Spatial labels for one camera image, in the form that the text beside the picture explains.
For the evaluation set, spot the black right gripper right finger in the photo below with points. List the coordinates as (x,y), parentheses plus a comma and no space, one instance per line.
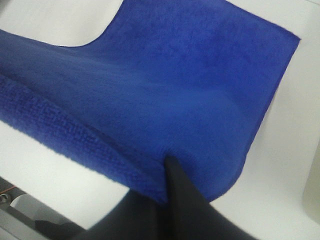
(192,216)

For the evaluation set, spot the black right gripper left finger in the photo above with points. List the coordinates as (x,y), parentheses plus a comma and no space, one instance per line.
(134,218)

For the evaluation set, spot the blue microfiber towel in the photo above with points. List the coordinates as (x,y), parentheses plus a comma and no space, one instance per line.
(191,79)

